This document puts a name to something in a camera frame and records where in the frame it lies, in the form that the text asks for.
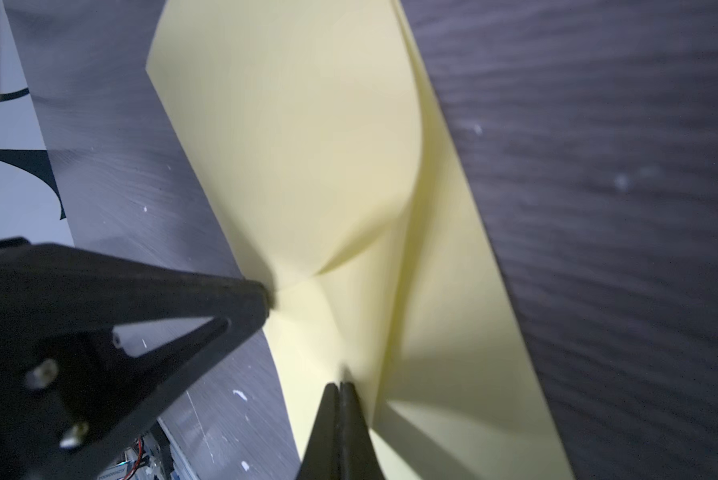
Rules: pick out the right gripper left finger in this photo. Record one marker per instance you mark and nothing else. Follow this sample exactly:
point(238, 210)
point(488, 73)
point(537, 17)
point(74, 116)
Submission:
point(321, 459)

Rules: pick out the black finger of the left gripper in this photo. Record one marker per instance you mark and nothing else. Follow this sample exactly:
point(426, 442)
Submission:
point(94, 348)

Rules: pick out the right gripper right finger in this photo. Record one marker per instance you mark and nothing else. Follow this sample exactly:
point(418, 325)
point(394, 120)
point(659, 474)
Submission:
point(356, 455)

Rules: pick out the yellow square paper sheet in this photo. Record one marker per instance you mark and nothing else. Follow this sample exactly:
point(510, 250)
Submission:
point(318, 140)

